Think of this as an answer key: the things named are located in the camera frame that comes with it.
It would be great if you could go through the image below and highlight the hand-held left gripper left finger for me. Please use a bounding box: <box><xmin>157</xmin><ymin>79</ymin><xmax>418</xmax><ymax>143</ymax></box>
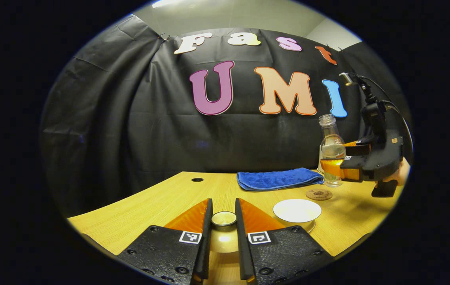
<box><xmin>116</xmin><ymin>198</ymin><xmax>214</xmax><ymax>285</ymax></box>

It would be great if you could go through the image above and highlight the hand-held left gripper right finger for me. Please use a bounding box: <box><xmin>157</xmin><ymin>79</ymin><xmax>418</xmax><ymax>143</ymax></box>
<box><xmin>235</xmin><ymin>198</ymin><xmax>334</xmax><ymax>285</ymax></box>

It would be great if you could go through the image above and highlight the white ceramic teacup lid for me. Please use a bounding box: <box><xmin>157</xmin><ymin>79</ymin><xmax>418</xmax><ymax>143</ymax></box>
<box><xmin>208</xmin><ymin>211</ymin><xmax>240</xmax><ymax>254</ymax></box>

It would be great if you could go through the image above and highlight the clear plastic water bottle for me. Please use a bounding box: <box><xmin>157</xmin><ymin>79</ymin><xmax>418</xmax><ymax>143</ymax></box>
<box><xmin>319</xmin><ymin>114</ymin><xmax>346</xmax><ymax>188</ymax></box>

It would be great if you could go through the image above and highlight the round brown coaster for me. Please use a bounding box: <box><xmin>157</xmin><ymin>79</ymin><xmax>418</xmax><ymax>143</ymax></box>
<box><xmin>306</xmin><ymin>188</ymin><xmax>333</xmax><ymax>201</ymax></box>

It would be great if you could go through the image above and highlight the white ceramic teacup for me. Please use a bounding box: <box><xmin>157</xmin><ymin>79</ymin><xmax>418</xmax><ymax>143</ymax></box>
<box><xmin>273</xmin><ymin>198</ymin><xmax>322</xmax><ymax>233</ymax></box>

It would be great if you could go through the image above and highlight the blue folded towel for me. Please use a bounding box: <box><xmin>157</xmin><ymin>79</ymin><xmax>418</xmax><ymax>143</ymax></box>
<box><xmin>236</xmin><ymin>167</ymin><xmax>324</xmax><ymax>192</ymax></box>

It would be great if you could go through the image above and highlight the black backdrop cloth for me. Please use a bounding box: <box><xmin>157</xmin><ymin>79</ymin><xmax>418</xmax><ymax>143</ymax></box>
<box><xmin>40</xmin><ymin>15</ymin><xmax>413</xmax><ymax>217</ymax></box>

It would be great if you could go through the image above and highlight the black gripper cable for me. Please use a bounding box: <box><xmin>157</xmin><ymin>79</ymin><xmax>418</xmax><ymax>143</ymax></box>
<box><xmin>354</xmin><ymin>74</ymin><xmax>414</xmax><ymax>159</ymax></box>

